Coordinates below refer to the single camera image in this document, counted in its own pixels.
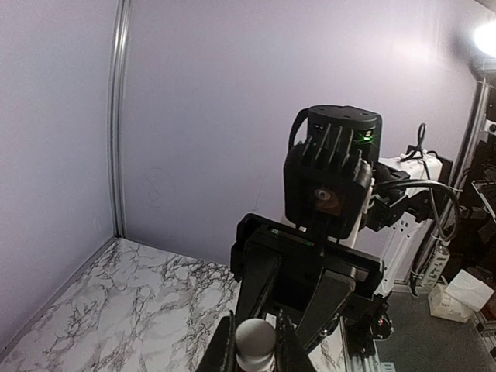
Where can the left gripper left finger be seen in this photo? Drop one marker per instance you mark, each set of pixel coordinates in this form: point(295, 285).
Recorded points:
point(220, 355)

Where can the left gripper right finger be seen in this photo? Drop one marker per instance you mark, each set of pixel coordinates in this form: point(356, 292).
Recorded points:
point(290, 356)

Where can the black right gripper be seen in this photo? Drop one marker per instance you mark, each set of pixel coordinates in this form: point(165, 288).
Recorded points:
point(277, 266)

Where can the white cap with brush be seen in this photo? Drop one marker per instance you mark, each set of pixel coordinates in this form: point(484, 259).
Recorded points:
point(255, 345)

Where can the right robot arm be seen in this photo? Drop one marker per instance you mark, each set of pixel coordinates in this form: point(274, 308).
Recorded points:
point(404, 193)

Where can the plastic water bottle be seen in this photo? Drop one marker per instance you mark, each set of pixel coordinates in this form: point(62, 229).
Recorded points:
point(439, 259)

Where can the white tissue box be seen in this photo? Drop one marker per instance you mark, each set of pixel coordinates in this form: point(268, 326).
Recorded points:
point(460, 298)

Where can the front aluminium rail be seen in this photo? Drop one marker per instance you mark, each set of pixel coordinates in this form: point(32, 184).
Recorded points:
point(363, 364)

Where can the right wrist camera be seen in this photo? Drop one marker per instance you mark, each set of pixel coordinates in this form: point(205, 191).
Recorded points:
point(326, 182)

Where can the right aluminium frame post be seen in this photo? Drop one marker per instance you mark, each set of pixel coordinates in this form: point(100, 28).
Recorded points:
point(116, 92)

